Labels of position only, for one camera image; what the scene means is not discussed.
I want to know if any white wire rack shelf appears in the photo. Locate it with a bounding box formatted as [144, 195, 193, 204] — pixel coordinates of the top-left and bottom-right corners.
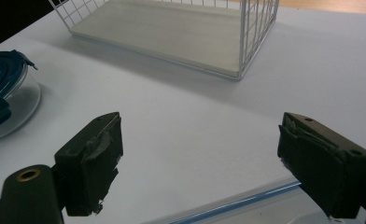
[49, 0, 281, 81]

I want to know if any wooden board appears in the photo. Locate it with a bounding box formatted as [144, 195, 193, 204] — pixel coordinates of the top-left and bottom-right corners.
[227, 0, 366, 16]

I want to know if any dark blue round lid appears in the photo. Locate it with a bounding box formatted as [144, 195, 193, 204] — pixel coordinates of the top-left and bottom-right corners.
[0, 49, 43, 144]

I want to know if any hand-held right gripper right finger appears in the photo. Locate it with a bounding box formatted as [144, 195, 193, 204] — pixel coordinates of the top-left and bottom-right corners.
[276, 112, 366, 218]

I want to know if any rectangular clear container blue seal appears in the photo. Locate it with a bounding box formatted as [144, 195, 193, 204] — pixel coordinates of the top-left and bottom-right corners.
[141, 175, 366, 224]

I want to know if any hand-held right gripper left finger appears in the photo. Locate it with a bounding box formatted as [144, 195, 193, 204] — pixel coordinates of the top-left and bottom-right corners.
[53, 112, 124, 217]

